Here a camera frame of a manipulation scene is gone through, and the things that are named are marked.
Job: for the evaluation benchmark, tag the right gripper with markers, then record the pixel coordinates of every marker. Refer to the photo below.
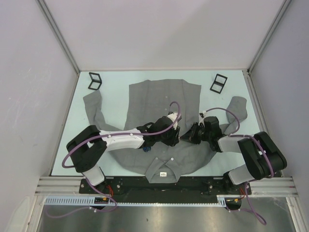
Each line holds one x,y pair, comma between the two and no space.
190,136

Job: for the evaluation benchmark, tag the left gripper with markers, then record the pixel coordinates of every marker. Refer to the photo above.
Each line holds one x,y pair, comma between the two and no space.
174,138

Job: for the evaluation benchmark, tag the grey button-up shirt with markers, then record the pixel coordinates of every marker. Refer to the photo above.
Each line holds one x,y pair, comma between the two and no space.
148,101

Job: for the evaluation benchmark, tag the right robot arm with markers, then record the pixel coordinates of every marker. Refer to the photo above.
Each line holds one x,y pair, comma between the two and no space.
261,155

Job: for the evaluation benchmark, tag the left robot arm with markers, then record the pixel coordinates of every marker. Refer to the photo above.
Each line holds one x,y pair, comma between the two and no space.
85,150

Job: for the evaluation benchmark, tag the black display box, right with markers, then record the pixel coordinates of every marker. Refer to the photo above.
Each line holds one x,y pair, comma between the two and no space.
218,83

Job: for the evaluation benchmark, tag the black display box, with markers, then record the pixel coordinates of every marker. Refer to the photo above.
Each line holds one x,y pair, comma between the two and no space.
218,83
96,81

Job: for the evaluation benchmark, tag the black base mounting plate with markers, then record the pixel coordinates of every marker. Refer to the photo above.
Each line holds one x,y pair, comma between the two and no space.
210,185

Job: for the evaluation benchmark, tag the black display box, left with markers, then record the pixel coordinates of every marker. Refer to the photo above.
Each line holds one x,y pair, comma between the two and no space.
96,81

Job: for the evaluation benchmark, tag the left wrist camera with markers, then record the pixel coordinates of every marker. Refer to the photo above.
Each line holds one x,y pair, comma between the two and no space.
174,116

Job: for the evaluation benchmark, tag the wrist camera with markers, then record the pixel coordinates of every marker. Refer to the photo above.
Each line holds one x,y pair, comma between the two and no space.
174,116
202,116

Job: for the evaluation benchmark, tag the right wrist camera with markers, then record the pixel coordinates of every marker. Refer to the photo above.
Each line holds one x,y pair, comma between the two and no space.
202,116

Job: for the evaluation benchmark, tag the aluminium frame rail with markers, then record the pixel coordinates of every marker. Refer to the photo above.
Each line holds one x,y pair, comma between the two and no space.
58,186

